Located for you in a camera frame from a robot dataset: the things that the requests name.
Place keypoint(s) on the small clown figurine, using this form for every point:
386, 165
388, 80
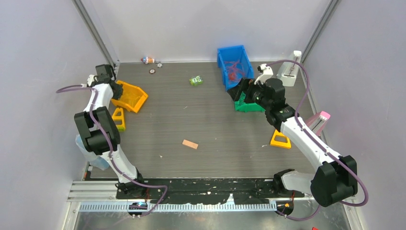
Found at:
147, 60

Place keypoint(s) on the yellow triangle block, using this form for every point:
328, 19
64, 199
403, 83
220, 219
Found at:
280, 140
119, 119

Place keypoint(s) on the green monster toy block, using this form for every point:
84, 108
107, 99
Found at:
197, 80

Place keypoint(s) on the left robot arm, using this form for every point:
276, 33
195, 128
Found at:
99, 137

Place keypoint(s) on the blue plastic bin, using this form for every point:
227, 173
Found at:
234, 64

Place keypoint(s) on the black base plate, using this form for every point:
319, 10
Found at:
207, 191

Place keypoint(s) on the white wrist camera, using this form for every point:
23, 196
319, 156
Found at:
90, 80
266, 73

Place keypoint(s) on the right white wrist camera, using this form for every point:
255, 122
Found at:
266, 73

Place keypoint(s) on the white metronome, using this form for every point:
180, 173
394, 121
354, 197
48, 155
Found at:
288, 71

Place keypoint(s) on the orange plastic bin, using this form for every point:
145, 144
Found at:
132, 99

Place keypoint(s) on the clear plastic bottle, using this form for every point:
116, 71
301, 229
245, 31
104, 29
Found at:
93, 159

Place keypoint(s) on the yellow triangle block left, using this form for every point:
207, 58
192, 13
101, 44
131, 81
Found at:
119, 119

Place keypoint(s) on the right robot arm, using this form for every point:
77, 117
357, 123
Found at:
335, 176

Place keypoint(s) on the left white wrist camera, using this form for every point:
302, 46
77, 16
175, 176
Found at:
90, 80

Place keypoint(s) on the pink metronome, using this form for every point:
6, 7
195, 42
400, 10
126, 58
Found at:
317, 122

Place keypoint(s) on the yellow triangle block right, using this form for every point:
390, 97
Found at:
280, 140

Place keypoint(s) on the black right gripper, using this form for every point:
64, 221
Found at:
245, 85

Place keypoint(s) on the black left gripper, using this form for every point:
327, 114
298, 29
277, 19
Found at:
119, 91

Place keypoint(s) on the green plastic bin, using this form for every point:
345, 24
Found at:
241, 106

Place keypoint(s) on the small wooden block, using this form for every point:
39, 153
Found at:
190, 144

